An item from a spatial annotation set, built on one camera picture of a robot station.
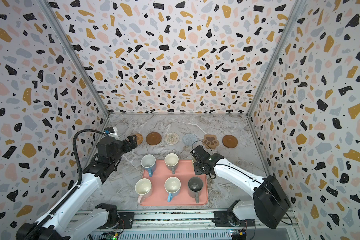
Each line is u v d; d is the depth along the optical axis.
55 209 0.42
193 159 0.69
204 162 0.63
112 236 0.70
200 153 0.66
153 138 1.07
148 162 0.89
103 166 0.56
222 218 0.74
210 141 1.06
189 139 1.06
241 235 0.72
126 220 0.73
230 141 1.06
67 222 0.43
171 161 0.91
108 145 0.58
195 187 0.82
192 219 0.76
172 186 0.83
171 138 1.06
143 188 0.80
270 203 0.42
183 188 0.84
